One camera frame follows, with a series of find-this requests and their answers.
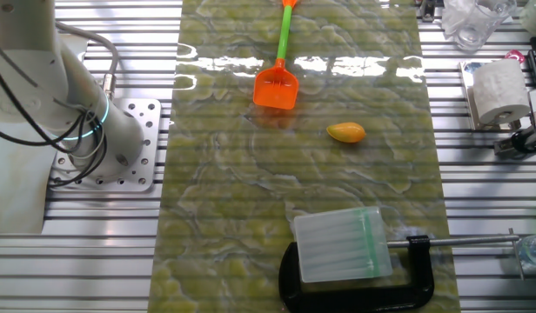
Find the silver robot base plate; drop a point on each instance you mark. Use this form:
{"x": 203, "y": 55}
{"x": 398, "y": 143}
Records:
{"x": 142, "y": 121}

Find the clear water bottle blue cap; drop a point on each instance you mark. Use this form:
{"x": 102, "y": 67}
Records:
{"x": 533, "y": 254}

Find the yellow toy mango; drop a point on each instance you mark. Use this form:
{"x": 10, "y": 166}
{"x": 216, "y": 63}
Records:
{"x": 346, "y": 132}

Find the small dark metal bracket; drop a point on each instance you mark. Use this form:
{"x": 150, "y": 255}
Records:
{"x": 426, "y": 11}

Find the pale round container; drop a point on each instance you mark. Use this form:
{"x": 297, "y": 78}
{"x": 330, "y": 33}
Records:
{"x": 535, "y": 15}

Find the orange green toy shovel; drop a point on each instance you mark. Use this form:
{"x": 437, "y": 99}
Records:
{"x": 276, "y": 91}

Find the translucent plastic box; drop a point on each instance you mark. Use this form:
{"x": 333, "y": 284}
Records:
{"x": 342, "y": 245}

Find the pink plastic object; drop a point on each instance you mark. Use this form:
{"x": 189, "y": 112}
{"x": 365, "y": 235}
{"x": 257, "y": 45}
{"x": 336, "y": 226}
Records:
{"x": 514, "y": 55}

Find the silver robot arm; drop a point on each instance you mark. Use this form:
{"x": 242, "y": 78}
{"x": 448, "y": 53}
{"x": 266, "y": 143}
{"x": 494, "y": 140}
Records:
{"x": 76, "y": 108}

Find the black C-clamp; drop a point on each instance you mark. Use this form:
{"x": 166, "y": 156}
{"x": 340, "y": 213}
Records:
{"x": 420, "y": 269}

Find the green marble pattern mat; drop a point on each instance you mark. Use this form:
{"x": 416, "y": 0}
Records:
{"x": 233, "y": 195}

